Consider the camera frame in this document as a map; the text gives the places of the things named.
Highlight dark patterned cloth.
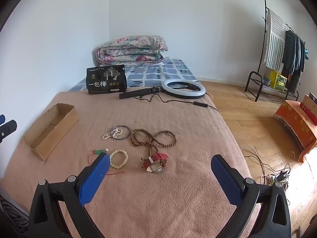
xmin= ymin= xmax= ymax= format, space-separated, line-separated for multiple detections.
xmin=0 ymin=195 xmax=29 ymax=238

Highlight red string green pendant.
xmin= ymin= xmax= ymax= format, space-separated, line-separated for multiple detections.
xmin=89 ymin=149 xmax=125 ymax=176

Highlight dark thin bangle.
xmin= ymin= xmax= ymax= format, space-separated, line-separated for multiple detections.
xmin=111 ymin=125 xmax=131 ymax=141

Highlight yellow box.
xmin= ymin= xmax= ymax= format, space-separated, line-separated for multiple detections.
xmin=269 ymin=71 xmax=288 ymax=91

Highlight white pearl necklace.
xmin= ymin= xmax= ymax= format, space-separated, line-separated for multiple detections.
xmin=102 ymin=127 xmax=124 ymax=140

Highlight brown wooden bead necklace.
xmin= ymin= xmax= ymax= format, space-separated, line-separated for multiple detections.
xmin=130 ymin=128 xmax=177 ymax=157

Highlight black clothes rack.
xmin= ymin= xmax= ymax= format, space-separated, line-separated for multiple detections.
xmin=245 ymin=0 xmax=307 ymax=102

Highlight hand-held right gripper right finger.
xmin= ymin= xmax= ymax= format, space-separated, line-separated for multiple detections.
xmin=210 ymin=154 xmax=292 ymax=238

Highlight red strap wristwatch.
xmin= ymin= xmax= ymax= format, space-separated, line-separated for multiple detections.
xmin=141 ymin=152 xmax=169 ymax=173

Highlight black power adapter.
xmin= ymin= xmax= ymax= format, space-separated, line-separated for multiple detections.
xmin=275 ymin=170 xmax=291 ymax=182

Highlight white ring light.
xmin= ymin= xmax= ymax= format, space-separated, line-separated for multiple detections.
xmin=158 ymin=64 xmax=206 ymax=100

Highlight cardboard box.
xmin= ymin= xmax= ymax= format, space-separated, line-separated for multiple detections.
xmin=23 ymin=103 xmax=80 ymax=161

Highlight red flat box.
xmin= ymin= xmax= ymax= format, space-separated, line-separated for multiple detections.
xmin=300 ymin=93 xmax=317 ymax=127

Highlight folded floral quilt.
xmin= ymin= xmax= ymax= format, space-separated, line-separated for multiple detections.
xmin=96 ymin=35 xmax=168 ymax=67

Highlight dark hanging clothes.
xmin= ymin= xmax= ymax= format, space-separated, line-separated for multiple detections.
xmin=281 ymin=29 xmax=306 ymax=93

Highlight floor cables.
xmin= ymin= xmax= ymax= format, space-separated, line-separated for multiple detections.
xmin=244 ymin=146 xmax=296 ymax=179

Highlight black ring light cable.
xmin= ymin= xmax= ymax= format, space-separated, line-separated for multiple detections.
xmin=135 ymin=92 xmax=218 ymax=111

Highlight white power strip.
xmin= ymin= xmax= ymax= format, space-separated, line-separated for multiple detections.
xmin=260 ymin=174 xmax=283 ymax=187

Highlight cream bead bracelet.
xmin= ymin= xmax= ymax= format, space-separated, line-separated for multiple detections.
xmin=109 ymin=149 xmax=129 ymax=169

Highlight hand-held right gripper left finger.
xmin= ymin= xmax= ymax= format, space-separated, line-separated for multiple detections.
xmin=27 ymin=152 xmax=111 ymax=238

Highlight striped towel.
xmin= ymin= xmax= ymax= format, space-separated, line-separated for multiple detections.
xmin=264 ymin=10 xmax=287 ymax=72

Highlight black tripod handle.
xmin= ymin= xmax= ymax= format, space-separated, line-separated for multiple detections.
xmin=119 ymin=86 xmax=162 ymax=100

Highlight blue patterned bed sheet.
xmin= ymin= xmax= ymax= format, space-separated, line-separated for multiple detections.
xmin=68 ymin=59 xmax=202 ymax=93

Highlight black printed bag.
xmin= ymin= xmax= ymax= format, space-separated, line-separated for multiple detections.
xmin=86 ymin=65 xmax=127 ymax=95

